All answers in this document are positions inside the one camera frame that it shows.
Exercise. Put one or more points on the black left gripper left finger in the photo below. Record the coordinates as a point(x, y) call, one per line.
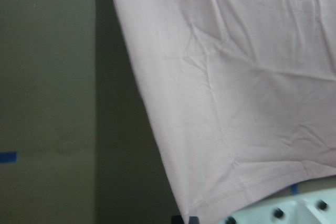
point(176, 219)

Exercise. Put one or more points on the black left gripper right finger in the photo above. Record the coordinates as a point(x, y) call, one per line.
point(193, 220)

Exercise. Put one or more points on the pink Snoopy t-shirt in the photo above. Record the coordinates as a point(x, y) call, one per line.
point(240, 95)

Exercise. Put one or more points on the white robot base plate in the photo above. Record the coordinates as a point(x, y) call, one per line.
point(306, 208)

